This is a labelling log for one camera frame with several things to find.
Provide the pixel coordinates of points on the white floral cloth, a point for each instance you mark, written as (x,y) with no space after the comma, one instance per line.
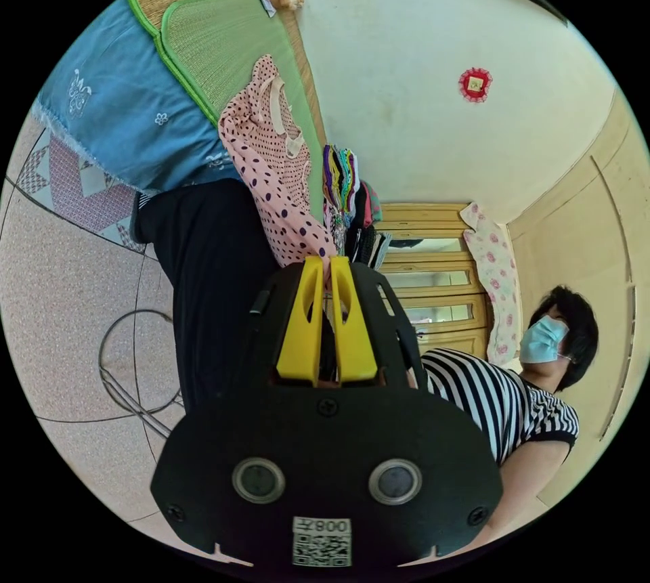
(495,263)

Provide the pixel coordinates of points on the red round wall ornament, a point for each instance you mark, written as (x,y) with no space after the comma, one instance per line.
(475,85)

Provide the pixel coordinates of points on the person's body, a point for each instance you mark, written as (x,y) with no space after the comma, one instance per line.
(218,278)

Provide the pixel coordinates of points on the bed with woven mat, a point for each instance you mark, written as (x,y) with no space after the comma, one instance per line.
(223,34)

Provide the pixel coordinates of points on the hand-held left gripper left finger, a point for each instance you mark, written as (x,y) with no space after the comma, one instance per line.
(300,339)

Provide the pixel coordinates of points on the pile of clothes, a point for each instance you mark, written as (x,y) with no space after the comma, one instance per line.
(350,192)

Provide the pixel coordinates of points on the pink polka dot short sleeve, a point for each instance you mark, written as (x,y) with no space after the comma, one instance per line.
(276,176)

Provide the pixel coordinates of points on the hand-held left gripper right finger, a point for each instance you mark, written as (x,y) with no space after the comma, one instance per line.
(353,344)

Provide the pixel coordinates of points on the yellow wooden cupboard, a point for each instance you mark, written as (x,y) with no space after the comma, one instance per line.
(431,283)

